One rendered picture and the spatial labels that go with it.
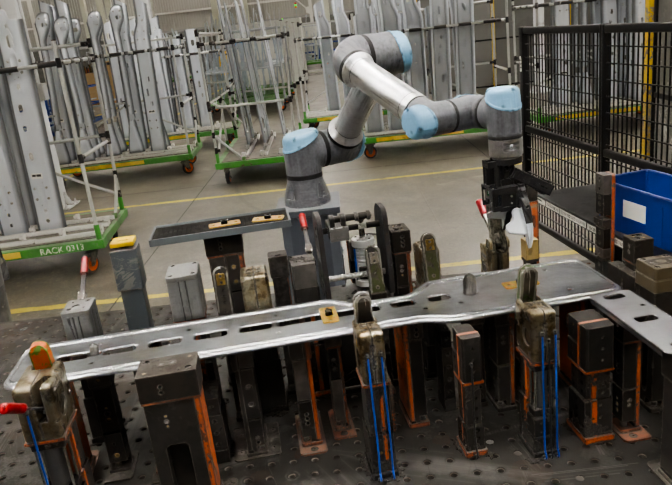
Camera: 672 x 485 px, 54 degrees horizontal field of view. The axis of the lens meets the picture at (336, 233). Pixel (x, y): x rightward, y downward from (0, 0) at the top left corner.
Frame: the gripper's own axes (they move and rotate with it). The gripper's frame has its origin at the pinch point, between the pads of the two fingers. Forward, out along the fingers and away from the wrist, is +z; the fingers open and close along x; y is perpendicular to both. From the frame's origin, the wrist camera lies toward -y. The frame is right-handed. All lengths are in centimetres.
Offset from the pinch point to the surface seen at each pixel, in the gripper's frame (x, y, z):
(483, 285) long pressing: -2.7, 8.5, 11.3
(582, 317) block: 17.9, -6.0, 13.6
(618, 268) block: 0.0, -24.8, 12.0
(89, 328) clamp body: -12, 103, 8
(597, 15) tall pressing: -704, -410, -19
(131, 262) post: -30, 94, -1
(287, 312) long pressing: -5, 56, 10
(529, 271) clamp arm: 18.4, 5.7, 0.5
